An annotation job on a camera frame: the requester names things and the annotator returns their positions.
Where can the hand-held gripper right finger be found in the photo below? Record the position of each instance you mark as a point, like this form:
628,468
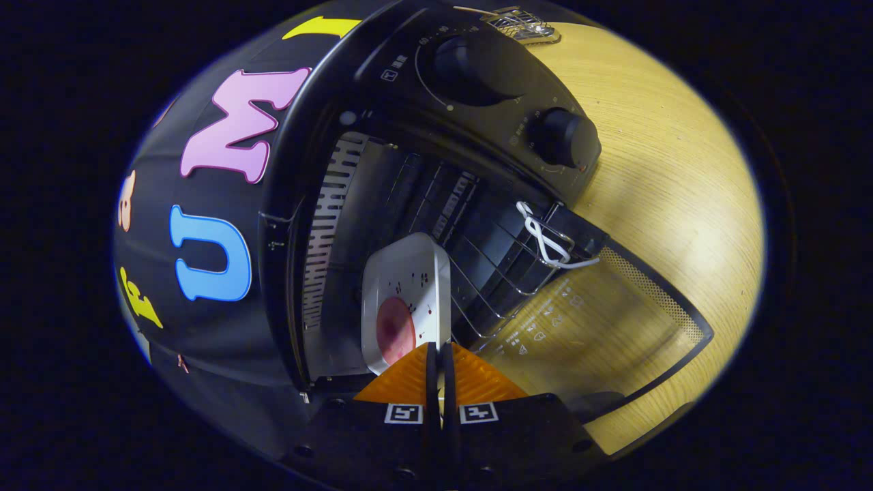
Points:
518,443

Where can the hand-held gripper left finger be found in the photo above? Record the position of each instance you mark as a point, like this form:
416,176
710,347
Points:
368,443

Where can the pink round meat slice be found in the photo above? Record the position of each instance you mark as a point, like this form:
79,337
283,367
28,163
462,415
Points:
395,331

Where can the white square food tray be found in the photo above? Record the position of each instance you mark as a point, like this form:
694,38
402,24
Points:
416,262

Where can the black toaster oven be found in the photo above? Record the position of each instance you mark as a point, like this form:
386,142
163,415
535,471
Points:
477,61

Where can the black backdrop cloth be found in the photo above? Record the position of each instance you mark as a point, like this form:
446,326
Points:
225,327

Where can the wooden stick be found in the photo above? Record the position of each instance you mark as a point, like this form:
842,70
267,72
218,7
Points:
474,10

